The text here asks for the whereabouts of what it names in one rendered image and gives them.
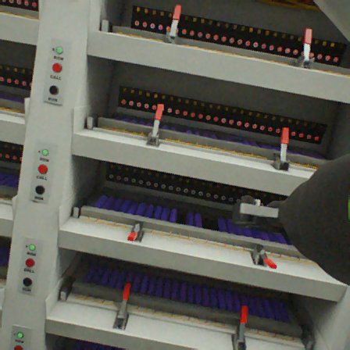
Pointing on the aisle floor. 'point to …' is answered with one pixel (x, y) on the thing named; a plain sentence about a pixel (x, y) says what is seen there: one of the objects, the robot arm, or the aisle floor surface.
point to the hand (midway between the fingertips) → (258, 220)
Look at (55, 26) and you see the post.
